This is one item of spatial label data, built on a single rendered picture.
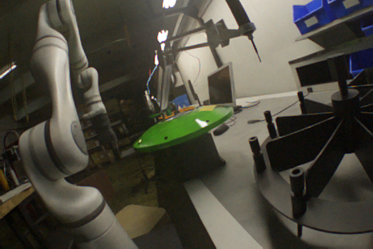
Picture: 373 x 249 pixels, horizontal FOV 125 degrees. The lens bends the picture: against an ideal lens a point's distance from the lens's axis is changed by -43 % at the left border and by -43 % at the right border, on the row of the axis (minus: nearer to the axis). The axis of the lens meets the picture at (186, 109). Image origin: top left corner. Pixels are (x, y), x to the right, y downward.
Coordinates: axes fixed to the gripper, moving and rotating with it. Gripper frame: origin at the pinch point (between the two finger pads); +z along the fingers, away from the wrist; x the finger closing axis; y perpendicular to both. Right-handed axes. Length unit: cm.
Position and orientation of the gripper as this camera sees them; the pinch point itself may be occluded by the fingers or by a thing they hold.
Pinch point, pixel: (114, 158)
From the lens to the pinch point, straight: 70.9
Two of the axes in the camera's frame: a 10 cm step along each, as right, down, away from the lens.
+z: 3.6, 9.3, 0.7
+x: -8.9, 3.6, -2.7
